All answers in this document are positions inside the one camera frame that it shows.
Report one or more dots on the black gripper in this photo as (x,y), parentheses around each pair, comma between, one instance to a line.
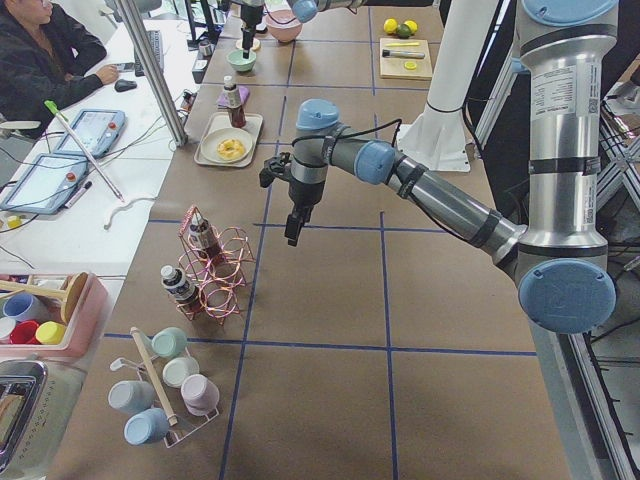
(305,195)
(248,19)

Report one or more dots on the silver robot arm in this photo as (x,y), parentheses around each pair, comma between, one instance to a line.
(305,10)
(557,260)

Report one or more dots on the cream serving tray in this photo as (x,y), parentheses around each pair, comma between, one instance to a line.
(221,120)

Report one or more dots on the pink bowl of ice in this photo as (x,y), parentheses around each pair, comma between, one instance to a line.
(283,25)

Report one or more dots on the mint green bowl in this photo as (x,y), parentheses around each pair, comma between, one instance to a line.
(241,61)

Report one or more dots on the black scale with cup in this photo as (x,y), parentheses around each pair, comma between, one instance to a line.
(201,63)

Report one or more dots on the purple folded cloth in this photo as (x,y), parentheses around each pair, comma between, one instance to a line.
(222,100)

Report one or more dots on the glazed twisted donut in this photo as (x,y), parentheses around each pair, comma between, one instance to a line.
(230,150)

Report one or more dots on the cream plate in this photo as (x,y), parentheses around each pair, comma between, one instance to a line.
(211,140)

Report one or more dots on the left yellow lemon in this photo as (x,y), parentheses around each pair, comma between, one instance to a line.
(390,26)

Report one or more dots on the yellow lemon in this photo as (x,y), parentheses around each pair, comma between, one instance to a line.
(390,26)
(412,25)

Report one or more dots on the black steel muddler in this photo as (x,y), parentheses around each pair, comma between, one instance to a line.
(388,53)

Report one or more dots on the black computer mouse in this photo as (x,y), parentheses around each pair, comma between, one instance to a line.
(123,85)

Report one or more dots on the bamboo cutting board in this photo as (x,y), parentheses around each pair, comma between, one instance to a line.
(393,68)

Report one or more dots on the green lime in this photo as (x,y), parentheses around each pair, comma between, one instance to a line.
(403,31)

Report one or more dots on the right yellow lemon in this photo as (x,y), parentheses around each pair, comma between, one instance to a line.
(412,25)

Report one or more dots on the far teach pendant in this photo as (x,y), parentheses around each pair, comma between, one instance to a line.
(98,129)

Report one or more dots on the teach pendant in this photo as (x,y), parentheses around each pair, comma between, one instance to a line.
(49,182)
(98,129)

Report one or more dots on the green mug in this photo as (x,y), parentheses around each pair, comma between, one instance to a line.
(169,342)

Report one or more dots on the seated person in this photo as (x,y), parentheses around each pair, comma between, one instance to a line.
(46,54)

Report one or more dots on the black marker pen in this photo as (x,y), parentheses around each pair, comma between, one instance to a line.
(77,195)

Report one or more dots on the white mug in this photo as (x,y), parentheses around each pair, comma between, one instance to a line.
(177,370)

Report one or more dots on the pink mug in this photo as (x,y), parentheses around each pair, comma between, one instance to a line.
(200,395)

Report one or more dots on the wooden stand in box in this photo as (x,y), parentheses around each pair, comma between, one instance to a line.
(68,297)

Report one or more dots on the pink storage box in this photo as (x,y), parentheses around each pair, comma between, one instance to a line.
(80,329)

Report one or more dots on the near teach pendant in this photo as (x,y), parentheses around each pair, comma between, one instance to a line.
(49,182)

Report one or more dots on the grey blue mug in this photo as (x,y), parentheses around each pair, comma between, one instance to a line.
(131,397)

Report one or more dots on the light blue mug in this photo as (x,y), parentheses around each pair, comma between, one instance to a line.
(148,426)

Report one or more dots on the white mug rack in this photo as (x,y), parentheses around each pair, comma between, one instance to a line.
(145,365)

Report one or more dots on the yellow cup in box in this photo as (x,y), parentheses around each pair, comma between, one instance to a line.
(50,333)

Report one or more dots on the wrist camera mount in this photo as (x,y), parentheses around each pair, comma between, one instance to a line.
(277,167)

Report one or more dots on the copper wire bottle rack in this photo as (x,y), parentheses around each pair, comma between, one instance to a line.
(219,281)

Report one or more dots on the aluminium frame post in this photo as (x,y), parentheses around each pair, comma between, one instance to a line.
(138,34)

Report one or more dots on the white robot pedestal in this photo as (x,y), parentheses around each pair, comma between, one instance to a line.
(436,138)

